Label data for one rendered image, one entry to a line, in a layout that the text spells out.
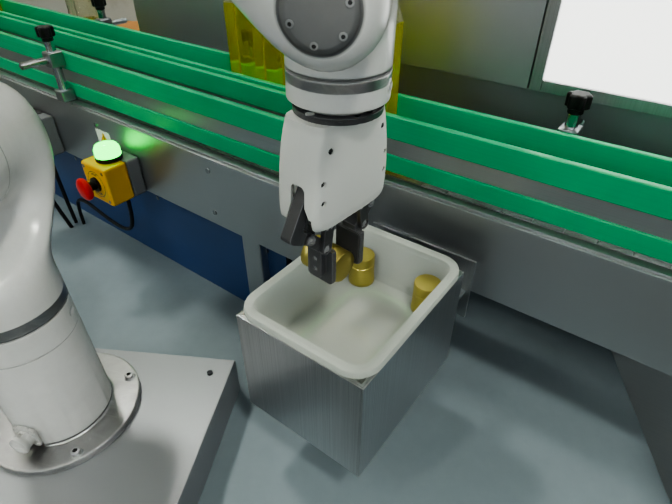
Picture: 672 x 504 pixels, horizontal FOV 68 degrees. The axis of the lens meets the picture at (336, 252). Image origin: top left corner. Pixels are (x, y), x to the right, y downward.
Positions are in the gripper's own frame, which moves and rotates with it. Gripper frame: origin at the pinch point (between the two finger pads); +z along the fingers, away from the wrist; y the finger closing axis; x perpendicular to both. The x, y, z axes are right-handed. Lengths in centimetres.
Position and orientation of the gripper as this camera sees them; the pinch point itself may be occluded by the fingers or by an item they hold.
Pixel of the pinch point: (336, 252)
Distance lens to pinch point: 50.0
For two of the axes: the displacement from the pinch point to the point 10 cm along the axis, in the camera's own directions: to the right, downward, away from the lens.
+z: -0.1, 7.9, 6.1
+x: 7.6, 4.1, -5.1
